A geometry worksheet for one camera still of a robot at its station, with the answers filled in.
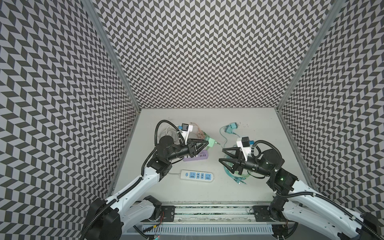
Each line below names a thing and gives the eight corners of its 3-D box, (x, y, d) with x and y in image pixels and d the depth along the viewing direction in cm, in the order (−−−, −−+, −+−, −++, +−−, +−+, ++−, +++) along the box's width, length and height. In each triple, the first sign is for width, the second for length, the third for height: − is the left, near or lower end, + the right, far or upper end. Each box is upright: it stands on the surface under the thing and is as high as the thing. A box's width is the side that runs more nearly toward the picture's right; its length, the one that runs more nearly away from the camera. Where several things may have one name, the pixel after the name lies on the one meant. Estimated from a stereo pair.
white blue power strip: (180, 179, 85) (179, 177, 83) (181, 171, 88) (180, 169, 86) (213, 181, 85) (213, 180, 82) (213, 173, 88) (213, 171, 85)
